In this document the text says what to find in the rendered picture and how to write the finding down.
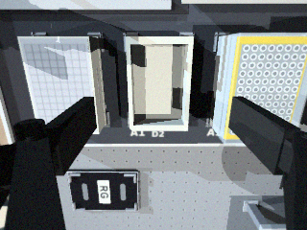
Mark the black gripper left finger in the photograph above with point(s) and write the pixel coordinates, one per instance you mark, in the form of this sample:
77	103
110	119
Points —
29	166

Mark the grey perforated base plate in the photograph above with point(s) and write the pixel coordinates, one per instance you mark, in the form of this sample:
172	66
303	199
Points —
181	188

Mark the black rectangular nest plate with white rg label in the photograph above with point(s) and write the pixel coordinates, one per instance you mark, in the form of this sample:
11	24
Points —
103	190

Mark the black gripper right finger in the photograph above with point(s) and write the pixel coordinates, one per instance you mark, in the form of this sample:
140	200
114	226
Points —
281	147

